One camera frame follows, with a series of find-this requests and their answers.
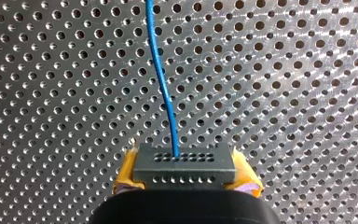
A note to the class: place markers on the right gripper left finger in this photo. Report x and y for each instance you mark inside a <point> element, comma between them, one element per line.
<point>125,174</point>

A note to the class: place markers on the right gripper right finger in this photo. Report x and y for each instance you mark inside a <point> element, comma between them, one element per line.
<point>245,177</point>

